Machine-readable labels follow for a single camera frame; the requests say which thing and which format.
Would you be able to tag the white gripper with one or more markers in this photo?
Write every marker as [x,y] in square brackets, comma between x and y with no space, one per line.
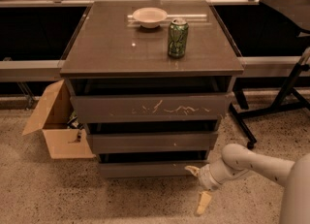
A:
[204,176]

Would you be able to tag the grey bottom drawer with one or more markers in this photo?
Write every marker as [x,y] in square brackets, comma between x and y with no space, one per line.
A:
[148,169]

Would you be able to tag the grey drawer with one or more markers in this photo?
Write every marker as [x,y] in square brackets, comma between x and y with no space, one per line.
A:
[148,169]
[149,108]
[153,142]

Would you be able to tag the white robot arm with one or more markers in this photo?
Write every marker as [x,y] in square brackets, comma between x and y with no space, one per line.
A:
[237,161]

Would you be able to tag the grey top drawer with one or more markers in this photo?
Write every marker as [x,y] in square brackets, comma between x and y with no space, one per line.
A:
[149,108]

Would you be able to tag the grey middle drawer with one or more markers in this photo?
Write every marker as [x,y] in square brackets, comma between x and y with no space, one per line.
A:
[153,142]

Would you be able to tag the grey drawer cabinet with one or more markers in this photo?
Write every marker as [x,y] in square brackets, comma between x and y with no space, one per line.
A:
[113,55]

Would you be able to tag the open cardboard box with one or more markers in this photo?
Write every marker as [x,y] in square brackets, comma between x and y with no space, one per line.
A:
[51,116]

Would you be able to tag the green soda can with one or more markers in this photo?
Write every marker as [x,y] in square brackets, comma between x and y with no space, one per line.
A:
[177,37]

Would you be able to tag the white bowl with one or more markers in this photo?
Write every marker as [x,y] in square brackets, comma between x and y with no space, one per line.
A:
[149,17]

